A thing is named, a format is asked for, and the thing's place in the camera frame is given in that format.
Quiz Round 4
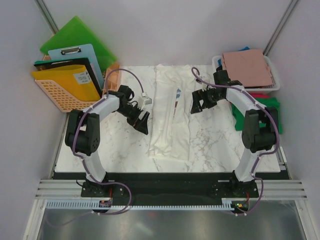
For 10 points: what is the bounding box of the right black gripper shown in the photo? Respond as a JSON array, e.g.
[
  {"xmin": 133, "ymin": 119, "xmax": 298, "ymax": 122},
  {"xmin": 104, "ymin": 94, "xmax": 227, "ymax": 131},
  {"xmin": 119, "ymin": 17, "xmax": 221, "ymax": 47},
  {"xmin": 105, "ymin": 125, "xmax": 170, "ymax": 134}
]
[{"xmin": 190, "ymin": 87, "xmax": 223, "ymax": 115}]

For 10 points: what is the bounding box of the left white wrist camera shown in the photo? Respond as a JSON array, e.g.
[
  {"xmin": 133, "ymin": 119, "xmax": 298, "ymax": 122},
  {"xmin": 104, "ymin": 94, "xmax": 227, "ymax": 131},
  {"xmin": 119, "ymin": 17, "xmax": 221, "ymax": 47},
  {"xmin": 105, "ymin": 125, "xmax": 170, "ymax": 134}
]
[{"xmin": 137, "ymin": 92, "xmax": 153, "ymax": 109}]

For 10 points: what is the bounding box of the green t shirt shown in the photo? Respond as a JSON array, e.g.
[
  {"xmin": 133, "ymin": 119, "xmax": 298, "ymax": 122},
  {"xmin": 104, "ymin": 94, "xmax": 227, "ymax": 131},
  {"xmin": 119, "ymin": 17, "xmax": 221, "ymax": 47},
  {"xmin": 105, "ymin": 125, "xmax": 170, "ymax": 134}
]
[{"xmin": 230, "ymin": 97, "xmax": 285, "ymax": 135}]

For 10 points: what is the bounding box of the orange mesh file holder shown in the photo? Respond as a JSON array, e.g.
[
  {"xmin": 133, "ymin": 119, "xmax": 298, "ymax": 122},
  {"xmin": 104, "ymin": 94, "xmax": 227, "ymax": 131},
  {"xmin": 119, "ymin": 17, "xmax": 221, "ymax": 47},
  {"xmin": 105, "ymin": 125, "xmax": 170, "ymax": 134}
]
[{"xmin": 34, "ymin": 55, "xmax": 103, "ymax": 113}]

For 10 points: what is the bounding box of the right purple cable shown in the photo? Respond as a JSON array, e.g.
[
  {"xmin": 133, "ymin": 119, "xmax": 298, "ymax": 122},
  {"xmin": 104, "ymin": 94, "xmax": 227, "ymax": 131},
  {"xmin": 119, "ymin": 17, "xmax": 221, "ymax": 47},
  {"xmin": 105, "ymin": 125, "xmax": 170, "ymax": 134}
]
[{"xmin": 191, "ymin": 66, "xmax": 280, "ymax": 217}]

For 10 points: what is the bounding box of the red t shirt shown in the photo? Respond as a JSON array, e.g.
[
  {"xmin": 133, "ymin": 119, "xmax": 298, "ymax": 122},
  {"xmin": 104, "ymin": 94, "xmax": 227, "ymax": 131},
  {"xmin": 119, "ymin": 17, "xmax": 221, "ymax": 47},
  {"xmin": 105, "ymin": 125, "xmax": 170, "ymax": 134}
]
[{"xmin": 249, "ymin": 92, "xmax": 270, "ymax": 99}]

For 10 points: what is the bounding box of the white printed t shirt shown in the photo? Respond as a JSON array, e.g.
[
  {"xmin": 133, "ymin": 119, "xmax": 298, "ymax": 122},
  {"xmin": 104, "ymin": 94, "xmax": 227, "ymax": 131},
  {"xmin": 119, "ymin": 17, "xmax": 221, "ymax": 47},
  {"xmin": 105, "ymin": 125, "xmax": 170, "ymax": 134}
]
[{"xmin": 148, "ymin": 64, "xmax": 196, "ymax": 161}]

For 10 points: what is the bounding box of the yellow folder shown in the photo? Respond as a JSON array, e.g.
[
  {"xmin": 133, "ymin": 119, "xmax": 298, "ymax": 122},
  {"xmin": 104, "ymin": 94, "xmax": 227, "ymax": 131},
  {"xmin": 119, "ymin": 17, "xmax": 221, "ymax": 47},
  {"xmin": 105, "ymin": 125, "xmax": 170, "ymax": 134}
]
[{"xmin": 31, "ymin": 64, "xmax": 102, "ymax": 102}]

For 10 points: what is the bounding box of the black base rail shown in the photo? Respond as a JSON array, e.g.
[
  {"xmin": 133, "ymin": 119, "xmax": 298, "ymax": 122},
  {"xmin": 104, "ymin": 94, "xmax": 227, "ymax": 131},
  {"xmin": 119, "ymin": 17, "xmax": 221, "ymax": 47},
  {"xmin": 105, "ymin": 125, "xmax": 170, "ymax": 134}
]
[{"xmin": 79, "ymin": 171, "xmax": 291, "ymax": 207}]

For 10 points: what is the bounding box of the peach compartment organizer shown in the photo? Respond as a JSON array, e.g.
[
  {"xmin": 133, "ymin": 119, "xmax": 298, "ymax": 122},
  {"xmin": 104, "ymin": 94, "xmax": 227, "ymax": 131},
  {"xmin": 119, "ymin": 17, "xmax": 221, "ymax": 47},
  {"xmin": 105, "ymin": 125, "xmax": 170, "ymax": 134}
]
[{"xmin": 102, "ymin": 62, "xmax": 122, "ymax": 95}]

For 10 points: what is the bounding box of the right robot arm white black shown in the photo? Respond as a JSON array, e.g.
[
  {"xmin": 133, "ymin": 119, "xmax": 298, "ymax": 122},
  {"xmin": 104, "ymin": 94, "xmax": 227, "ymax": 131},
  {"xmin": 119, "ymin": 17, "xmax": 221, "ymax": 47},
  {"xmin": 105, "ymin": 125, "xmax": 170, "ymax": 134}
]
[{"xmin": 190, "ymin": 67, "xmax": 280, "ymax": 197}]

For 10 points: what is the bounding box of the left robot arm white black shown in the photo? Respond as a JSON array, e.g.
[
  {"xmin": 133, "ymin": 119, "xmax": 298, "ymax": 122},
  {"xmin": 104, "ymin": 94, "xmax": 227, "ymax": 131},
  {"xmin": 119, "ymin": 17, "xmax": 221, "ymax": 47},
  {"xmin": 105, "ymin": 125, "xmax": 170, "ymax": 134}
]
[{"xmin": 64, "ymin": 85, "xmax": 150, "ymax": 197}]

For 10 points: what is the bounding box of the purple cable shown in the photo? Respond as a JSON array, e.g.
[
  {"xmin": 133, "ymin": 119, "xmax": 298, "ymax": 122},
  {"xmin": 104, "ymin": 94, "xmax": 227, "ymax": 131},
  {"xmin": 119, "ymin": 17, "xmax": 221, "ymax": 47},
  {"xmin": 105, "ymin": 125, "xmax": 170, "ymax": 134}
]
[
  {"xmin": 191, "ymin": 66, "xmax": 280, "ymax": 217},
  {"xmin": 73, "ymin": 68, "xmax": 147, "ymax": 216}
]

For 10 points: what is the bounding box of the black folder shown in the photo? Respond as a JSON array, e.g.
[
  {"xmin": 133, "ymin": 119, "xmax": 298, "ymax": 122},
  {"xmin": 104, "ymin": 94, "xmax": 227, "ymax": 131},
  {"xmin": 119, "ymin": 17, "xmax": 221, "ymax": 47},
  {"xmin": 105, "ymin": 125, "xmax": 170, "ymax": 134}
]
[{"xmin": 33, "ymin": 57, "xmax": 99, "ymax": 83}]

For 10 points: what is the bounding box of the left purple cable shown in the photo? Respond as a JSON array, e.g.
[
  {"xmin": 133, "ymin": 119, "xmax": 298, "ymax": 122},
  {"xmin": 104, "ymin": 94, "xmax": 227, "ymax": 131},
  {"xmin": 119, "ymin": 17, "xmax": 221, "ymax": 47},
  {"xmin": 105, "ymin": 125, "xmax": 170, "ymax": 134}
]
[{"xmin": 73, "ymin": 68, "xmax": 147, "ymax": 216}]

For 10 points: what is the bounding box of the pink folded t shirt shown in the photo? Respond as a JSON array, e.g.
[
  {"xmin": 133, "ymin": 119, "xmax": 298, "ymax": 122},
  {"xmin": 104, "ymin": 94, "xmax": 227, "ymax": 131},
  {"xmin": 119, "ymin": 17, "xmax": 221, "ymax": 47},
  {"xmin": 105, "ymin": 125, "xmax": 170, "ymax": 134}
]
[{"xmin": 221, "ymin": 48, "xmax": 273, "ymax": 88}]

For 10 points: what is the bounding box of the green plastic board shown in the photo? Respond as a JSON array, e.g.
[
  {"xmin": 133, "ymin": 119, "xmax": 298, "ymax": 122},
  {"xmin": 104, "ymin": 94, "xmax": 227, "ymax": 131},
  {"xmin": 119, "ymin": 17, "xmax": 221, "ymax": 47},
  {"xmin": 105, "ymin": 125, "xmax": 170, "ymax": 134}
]
[{"xmin": 40, "ymin": 16, "xmax": 117, "ymax": 71}]

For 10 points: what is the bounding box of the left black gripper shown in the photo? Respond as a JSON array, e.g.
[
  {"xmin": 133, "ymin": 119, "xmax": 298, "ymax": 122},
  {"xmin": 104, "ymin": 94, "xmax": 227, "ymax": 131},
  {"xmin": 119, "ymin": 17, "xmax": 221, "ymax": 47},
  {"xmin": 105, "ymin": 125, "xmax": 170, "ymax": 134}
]
[{"xmin": 116, "ymin": 104, "xmax": 150, "ymax": 136}]

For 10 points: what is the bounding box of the white laundry basket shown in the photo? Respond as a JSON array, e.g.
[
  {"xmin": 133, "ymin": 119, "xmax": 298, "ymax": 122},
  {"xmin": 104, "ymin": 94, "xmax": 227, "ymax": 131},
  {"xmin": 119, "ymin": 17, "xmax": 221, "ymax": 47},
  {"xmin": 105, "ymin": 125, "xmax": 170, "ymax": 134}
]
[{"xmin": 212, "ymin": 55, "xmax": 281, "ymax": 94}]

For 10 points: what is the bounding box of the white cable duct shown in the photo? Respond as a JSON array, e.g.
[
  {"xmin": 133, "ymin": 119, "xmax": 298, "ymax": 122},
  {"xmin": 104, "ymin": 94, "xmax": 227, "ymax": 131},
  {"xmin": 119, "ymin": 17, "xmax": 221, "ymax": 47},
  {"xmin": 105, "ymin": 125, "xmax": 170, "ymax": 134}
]
[{"xmin": 45, "ymin": 198, "xmax": 234, "ymax": 211}]

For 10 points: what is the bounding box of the light blue clipboard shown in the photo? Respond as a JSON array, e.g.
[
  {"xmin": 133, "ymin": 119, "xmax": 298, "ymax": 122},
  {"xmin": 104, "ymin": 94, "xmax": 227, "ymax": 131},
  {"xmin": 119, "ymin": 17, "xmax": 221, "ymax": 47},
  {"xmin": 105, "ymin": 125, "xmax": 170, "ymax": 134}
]
[{"xmin": 48, "ymin": 43, "xmax": 104, "ymax": 89}]

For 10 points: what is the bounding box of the black garment in basket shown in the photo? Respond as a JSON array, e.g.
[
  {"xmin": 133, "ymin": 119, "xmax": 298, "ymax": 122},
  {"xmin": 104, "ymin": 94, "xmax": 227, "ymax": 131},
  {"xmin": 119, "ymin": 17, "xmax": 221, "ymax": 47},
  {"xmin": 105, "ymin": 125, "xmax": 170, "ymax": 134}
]
[{"xmin": 216, "ymin": 65, "xmax": 223, "ymax": 72}]

